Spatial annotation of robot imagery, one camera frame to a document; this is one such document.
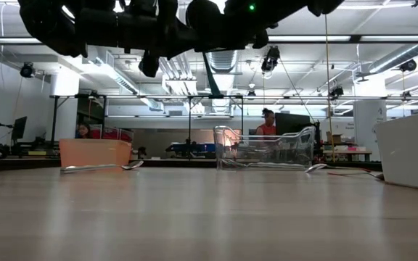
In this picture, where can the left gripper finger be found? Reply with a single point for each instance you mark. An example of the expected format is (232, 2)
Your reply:
(180, 47)
(180, 36)

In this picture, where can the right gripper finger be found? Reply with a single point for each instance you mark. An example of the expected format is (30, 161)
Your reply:
(223, 40)
(227, 47)

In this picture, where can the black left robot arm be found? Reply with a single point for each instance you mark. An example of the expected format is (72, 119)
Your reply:
(49, 25)

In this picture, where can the large dark monitor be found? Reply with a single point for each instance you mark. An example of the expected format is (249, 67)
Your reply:
(290, 123)

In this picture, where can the thin yellow pole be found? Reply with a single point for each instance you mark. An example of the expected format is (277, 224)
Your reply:
(327, 54)

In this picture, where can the blue background table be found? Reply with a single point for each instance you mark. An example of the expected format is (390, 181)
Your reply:
(201, 148)

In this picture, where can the clear plastic bin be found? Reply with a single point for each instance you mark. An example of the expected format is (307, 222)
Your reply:
(267, 148)

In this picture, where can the small black ceiling fixture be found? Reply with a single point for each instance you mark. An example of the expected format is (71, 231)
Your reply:
(336, 92)

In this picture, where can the black overhead beam with lights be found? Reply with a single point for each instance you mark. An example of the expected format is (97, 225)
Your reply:
(356, 38)

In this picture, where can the orange translucent plastic bin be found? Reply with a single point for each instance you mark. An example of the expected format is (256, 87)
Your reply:
(94, 152)

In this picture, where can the brown cardboard box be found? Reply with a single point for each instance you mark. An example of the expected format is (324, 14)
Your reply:
(334, 138)

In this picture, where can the small black monitor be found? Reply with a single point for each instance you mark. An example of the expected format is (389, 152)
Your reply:
(19, 127)

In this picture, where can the white room pillar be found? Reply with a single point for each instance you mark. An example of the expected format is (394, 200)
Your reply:
(370, 116)

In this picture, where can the wooden background bench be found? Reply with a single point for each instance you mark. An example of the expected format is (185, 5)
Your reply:
(347, 153)

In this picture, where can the white plastic tray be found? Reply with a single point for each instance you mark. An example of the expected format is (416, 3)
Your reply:
(412, 152)

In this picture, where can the silver round air duct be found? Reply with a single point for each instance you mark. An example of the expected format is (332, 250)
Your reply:
(223, 61)

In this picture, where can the black background rig frame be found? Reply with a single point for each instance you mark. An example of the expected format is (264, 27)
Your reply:
(54, 116)

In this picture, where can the silver slanted air duct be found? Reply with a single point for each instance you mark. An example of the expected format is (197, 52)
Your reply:
(394, 58)

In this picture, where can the black metal table frame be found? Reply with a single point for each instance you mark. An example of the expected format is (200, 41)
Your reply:
(13, 165)

